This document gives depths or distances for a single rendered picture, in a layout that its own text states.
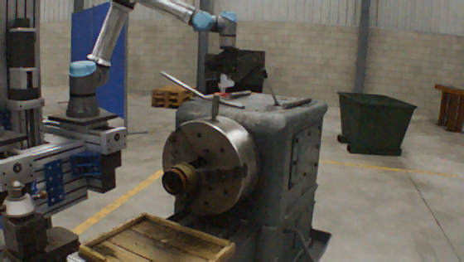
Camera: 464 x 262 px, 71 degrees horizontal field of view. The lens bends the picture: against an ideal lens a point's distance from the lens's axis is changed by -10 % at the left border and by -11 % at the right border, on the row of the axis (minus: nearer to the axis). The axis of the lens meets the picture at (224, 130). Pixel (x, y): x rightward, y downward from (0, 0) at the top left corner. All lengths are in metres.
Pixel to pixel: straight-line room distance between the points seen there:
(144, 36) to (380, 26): 7.51
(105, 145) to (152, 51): 11.02
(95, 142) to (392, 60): 10.29
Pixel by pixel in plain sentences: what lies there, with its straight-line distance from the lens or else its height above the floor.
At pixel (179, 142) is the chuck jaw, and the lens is 1.15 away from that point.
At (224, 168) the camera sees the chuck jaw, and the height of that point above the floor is 1.12.
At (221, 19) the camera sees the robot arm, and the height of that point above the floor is 1.59.
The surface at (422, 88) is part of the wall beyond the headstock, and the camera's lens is 11.51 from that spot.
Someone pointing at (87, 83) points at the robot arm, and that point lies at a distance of 1.60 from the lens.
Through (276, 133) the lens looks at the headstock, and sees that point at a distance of 1.19.
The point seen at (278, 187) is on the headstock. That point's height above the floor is 1.01.
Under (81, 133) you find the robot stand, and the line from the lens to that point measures 1.60.
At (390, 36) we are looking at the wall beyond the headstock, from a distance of 11.28.
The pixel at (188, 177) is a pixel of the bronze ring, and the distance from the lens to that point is 1.06.
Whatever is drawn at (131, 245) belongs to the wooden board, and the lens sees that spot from 1.13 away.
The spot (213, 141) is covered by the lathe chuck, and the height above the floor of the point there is 1.18.
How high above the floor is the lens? 1.46
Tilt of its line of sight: 12 degrees down
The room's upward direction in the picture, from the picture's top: 3 degrees clockwise
